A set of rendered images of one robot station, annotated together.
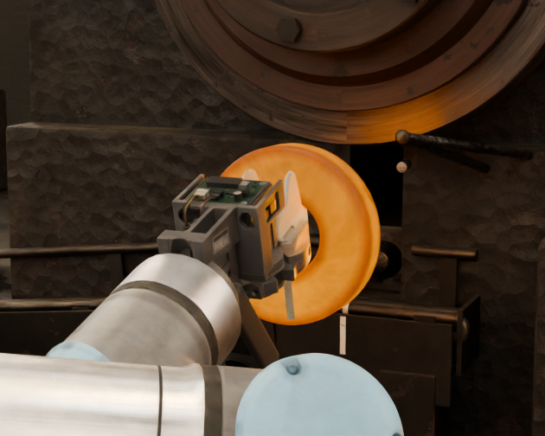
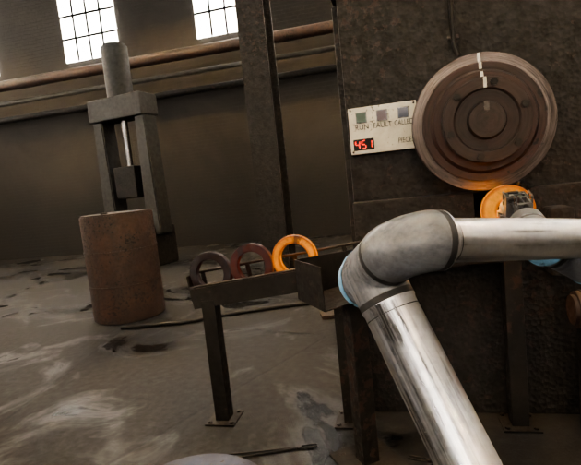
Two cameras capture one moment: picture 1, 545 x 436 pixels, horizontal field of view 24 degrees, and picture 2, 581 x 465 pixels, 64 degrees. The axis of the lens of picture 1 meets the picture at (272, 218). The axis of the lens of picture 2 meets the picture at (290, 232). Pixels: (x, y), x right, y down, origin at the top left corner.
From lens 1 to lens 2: 0.91 m
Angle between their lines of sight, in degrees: 10
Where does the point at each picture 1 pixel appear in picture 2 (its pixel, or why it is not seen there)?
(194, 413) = not seen: outside the picture
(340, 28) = (496, 154)
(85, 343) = not seen: hidden behind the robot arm
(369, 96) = (495, 174)
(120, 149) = (395, 205)
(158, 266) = (527, 210)
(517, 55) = (538, 158)
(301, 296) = not seen: hidden behind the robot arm
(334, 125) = (481, 184)
